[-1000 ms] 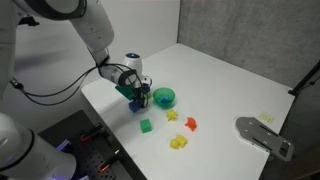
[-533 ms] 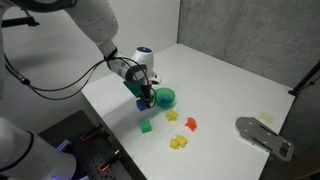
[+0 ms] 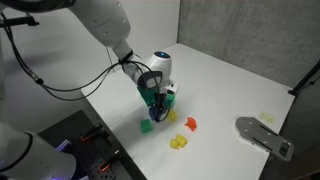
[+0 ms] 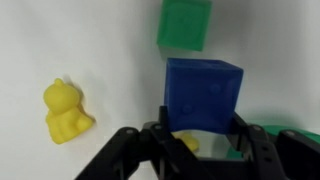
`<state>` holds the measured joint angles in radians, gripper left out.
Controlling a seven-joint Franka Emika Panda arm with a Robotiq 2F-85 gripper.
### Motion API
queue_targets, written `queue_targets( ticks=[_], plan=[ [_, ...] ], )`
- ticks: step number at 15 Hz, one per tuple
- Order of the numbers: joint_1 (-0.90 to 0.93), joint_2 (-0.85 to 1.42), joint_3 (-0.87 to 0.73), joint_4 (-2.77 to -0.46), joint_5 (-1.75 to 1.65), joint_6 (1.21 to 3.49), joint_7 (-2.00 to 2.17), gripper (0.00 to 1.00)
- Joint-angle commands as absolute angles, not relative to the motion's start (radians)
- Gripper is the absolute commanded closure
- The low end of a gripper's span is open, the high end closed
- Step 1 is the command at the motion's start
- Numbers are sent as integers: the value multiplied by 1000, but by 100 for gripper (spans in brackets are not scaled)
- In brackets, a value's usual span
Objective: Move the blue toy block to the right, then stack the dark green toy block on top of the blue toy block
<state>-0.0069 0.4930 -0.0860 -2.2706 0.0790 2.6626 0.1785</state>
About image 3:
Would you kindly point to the dark green toy cube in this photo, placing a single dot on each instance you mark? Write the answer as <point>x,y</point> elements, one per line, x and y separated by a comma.
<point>145,126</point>

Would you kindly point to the grey metal mounting plate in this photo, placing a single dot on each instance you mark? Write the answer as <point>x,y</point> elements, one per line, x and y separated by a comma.
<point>260,135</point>

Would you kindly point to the black mounting bar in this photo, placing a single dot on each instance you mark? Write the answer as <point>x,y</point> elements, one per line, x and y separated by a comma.
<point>16,22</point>

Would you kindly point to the black perforated base board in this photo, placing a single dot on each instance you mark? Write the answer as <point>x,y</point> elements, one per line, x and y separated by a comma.
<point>71,128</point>

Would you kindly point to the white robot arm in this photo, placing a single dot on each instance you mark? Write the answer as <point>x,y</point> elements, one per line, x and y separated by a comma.
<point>100,16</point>

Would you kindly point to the black stand pole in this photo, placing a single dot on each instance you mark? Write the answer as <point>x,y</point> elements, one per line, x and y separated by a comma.
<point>305,79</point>

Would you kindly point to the pale yellow sticky note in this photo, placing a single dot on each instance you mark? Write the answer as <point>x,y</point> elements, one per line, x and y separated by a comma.
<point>266,117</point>

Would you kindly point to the yellow spiky toy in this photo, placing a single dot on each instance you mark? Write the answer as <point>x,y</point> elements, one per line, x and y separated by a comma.
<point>172,116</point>

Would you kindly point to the orange toy animal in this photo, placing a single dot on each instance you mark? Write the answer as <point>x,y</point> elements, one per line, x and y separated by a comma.
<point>191,123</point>

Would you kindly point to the green plastic bowl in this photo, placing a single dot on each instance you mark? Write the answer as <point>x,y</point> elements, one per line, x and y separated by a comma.
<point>171,100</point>

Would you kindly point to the black orange clamp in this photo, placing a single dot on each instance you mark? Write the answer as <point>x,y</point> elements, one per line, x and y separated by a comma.
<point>91,132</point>
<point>109,161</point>

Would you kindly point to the yellow toy bear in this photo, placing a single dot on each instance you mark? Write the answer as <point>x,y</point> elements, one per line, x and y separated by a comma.
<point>178,142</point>

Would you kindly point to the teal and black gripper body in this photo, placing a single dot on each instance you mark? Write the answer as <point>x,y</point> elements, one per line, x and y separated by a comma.
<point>147,95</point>

